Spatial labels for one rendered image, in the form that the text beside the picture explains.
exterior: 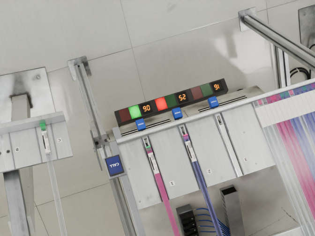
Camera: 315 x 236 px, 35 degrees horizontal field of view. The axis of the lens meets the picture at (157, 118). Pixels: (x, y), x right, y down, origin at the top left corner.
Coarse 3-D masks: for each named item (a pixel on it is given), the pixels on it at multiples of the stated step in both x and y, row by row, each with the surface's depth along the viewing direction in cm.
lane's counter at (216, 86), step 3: (216, 81) 148; (219, 81) 148; (213, 84) 147; (216, 84) 147; (219, 84) 147; (213, 87) 147; (216, 87) 147; (219, 87) 147; (222, 87) 147; (216, 90) 147; (219, 90) 147; (222, 90) 147
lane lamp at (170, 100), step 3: (165, 96) 146; (168, 96) 146; (171, 96) 146; (174, 96) 146; (165, 99) 146; (168, 99) 146; (171, 99) 146; (174, 99) 146; (168, 102) 145; (171, 102) 145; (174, 102) 145; (168, 105) 145; (171, 105) 145; (174, 105) 145
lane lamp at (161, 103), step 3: (156, 99) 145; (159, 99) 146; (162, 99) 146; (156, 102) 145; (159, 102) 145; (162, 102) 145; (165, 102) 145; (159, 105) 145; (162, 105) 145; (165, 105) 145; (159, 108) 145; (162, 108) 145; (165, 108) 145
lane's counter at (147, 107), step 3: (141, 105) 145; (144, 105) 145; (147, 105) 145; (150, 105) 145; (141, 108) 145; (144, 108) 145; (147, 108) 145; (150, 108) 145; (144, 111) 144; (147, 111) 144; (150, 111) 144; (144, 114) 144
